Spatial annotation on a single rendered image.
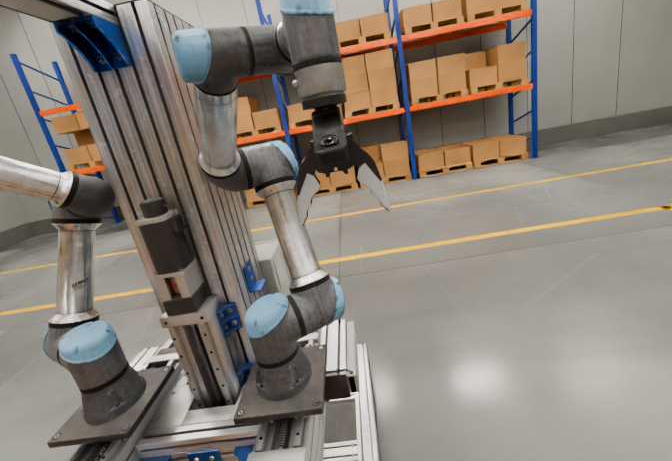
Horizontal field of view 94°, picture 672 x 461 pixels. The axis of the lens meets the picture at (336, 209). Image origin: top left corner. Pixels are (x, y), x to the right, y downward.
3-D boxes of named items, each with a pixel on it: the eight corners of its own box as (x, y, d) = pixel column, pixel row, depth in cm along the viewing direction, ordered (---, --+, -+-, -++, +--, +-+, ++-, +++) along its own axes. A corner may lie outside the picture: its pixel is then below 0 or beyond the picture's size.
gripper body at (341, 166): (358, 164, 57) (347, 95, 54) (361, 172, 49) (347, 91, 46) (317, 171, 58) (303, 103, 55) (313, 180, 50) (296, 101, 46)
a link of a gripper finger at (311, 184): (306, 217, 59) (327, 173, 56) (302, 228, 53) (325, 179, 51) (291, 210, 58) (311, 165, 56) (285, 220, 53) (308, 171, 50)
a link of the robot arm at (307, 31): (313, -1, 51) (339, -27, 43) (326, 71, 54) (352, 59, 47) (267, 0, 48) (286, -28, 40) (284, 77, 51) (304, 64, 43)
